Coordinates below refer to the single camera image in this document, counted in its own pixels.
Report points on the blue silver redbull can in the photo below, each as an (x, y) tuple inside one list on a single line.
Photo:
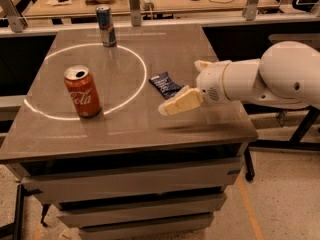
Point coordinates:
[(107, 31)]

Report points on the black metal stand frame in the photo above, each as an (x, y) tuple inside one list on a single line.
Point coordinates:
[(295, 142)]

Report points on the blue rxbar blueberry wrapper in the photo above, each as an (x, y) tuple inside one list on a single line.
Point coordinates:
[(165, 85)]

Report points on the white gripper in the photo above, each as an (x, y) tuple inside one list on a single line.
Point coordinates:
[(211, 81)]

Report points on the left metal bracket post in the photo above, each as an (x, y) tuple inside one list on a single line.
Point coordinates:
[(16, 21)]

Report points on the red coca-cola can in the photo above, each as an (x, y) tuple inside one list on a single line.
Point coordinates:
[(82, 90)]

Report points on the white power strip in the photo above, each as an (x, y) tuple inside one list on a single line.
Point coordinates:
[(147, 5)]

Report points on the right metal bracket post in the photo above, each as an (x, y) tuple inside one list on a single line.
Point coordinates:
[(250, 10)]

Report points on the grey drawer cabinet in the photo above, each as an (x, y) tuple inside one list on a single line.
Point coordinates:
[(127, 171)]

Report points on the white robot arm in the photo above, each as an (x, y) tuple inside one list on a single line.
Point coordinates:
[(287, 76)]

